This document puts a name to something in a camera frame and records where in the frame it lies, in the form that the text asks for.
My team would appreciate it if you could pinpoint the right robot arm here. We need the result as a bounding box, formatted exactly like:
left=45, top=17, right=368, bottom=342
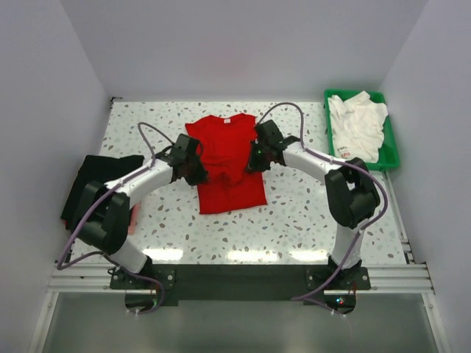
left=247, top=120, right=380, bottom=289

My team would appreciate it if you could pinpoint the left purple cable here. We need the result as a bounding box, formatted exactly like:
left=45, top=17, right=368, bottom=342
left=57, top=121, right=176, bottom=315

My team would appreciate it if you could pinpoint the black folded t-shirt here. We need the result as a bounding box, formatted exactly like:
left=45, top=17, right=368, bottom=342
left=60, top=154, right=144, bottom=230

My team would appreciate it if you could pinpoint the aluminium frame rail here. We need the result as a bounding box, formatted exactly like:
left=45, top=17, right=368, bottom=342
left=47, top=172, right=434, bottom=295

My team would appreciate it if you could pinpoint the red t-shirt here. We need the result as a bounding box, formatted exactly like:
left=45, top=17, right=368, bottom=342
left=185, top=113, right=267, bottom=215

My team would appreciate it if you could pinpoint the pink folded t-shirt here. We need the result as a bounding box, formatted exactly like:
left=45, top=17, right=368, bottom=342
left=127, top=203, right=141, bottom=235

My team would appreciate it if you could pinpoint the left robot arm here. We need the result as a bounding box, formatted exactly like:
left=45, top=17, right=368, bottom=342
left=67, top=134, right=208, bottom=288

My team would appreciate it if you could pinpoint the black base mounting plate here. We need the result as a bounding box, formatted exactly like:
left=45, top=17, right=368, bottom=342
left=108, top=264, right=372, bottom=314

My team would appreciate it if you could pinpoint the white t-shirt in bin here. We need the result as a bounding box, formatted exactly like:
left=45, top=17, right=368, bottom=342
left=327, top=91, right=389, bottom=163

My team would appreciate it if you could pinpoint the green plastic bin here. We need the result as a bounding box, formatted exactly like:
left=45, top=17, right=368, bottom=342
left=324, top=88, right=400, bottom=171

